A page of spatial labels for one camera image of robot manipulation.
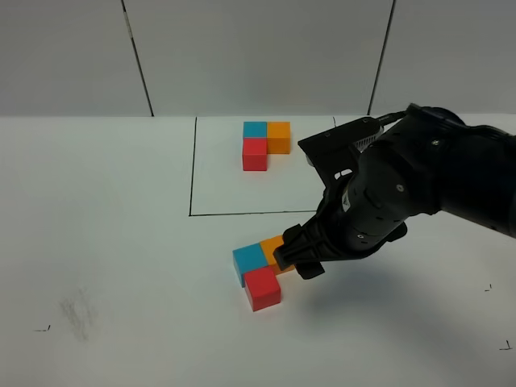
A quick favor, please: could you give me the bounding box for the template blue cube block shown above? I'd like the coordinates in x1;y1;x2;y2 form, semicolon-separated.
243;121;267;139

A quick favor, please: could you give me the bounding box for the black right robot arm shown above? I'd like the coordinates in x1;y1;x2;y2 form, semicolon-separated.
273;104;515;279

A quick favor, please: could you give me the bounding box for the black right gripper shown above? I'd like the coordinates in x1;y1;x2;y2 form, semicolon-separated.
273;119;407;280

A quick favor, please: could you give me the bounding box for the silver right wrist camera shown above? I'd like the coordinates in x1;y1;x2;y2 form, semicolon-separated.
298;117;383;166

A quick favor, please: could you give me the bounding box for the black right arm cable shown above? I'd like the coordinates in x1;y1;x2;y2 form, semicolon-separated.
374;109;410;124

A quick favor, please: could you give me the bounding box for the template red cube block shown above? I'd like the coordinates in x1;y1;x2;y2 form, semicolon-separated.
242;138;268;172

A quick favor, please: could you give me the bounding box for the template orange cube block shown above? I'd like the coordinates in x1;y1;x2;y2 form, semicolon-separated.
267;122;291;154

